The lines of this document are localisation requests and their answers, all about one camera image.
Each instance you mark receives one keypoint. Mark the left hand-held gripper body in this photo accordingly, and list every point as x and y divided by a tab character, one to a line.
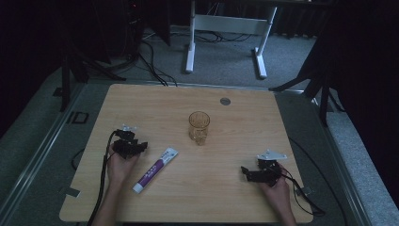
125	147

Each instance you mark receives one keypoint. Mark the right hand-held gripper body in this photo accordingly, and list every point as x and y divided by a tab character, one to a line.
266	174

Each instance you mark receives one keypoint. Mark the white and purple toothpaste tube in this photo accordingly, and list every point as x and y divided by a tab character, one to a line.
155	169

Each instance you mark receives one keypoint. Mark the person's left hand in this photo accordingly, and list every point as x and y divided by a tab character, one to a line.
119	168

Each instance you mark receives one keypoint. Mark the person's right hand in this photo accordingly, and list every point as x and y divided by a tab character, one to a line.
277	194

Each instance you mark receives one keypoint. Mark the grey tape piece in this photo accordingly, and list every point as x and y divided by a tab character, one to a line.
69	191
306	190

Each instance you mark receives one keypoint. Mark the clear glass cup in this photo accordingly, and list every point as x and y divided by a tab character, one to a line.
199	127

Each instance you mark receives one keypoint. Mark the black metal stand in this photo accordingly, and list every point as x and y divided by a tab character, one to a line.
81	69
316	84

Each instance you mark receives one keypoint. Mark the black computer tower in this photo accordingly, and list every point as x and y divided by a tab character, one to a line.
131	28

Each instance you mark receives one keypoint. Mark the white desk frame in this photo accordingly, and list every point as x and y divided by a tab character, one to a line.
226	25

